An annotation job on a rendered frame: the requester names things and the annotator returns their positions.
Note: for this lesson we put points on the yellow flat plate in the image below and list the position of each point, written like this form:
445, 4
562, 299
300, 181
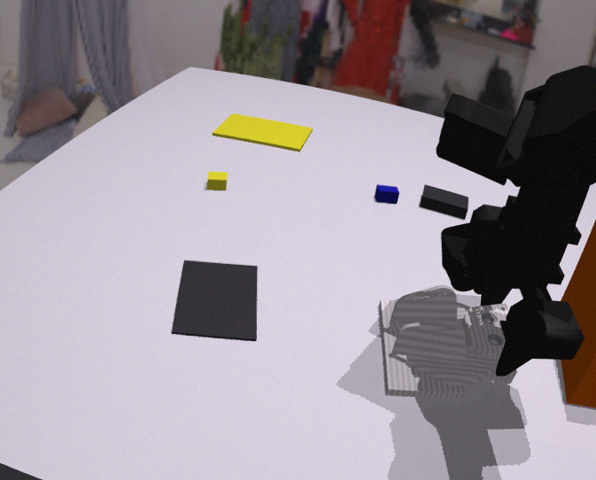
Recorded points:
269, 132

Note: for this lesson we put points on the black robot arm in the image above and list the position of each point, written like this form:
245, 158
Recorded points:
548, 149

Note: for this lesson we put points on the small yellow block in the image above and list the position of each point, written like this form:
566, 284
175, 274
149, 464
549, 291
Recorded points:
217, 181

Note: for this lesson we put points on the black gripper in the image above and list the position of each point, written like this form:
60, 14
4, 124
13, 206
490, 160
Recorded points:
537, 327

